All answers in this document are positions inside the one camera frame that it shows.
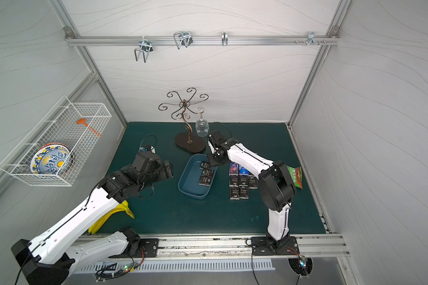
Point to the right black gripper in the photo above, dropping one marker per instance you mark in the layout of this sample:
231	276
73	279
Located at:
216	146

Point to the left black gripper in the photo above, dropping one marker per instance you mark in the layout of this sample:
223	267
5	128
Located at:
166	170

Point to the dark blue tissue pack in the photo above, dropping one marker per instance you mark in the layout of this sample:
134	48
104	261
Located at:
233	169

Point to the blue pocket tissue pack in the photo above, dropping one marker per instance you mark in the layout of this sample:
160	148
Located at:
243	171

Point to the black Face tissue pack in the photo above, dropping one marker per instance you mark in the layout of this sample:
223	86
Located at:
233	181
234	193
252	183
243	181

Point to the teal plastic storage box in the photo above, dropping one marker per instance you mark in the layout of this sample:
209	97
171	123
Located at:
189	181

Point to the black Face pack barcode side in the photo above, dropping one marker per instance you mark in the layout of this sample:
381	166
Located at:
244	192

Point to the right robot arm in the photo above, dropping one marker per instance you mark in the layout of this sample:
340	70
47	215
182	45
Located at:
275	183

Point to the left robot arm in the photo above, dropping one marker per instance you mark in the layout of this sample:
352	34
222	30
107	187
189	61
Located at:
52	257

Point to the metal scroll cup stand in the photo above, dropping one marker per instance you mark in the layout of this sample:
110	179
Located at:
186	140

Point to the yellow banana toy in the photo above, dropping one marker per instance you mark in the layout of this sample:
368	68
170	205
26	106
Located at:
123	207

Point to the orange plastic spoon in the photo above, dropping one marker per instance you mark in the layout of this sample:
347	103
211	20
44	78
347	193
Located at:
82	121

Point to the green snack bag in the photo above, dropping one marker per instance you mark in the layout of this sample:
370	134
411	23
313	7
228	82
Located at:
296	174

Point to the blue yellow patterned plate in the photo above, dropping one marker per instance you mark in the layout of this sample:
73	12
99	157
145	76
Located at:
51	159

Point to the metal hook small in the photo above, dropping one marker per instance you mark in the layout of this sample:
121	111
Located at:
224	38

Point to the metal hook centre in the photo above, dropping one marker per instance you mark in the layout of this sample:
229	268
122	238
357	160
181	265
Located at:
182	39

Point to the metal hook left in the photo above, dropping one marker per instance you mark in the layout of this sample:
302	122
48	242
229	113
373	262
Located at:
145	47

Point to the white vent strip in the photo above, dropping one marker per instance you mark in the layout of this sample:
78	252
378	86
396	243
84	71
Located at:
185	266

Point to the metal hook right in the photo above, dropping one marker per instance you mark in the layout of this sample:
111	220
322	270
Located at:
311	40

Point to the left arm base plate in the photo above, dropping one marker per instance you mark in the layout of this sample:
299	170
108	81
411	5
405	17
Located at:
147	248

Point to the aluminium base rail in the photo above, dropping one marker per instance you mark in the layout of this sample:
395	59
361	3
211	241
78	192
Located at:
214	247

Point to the white wire basket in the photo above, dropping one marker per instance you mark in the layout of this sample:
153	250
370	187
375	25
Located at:
59	126

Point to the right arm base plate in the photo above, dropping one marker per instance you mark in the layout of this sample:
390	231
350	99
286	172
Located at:
266	246

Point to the aluminium top rail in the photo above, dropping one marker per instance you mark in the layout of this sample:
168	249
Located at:
215	40

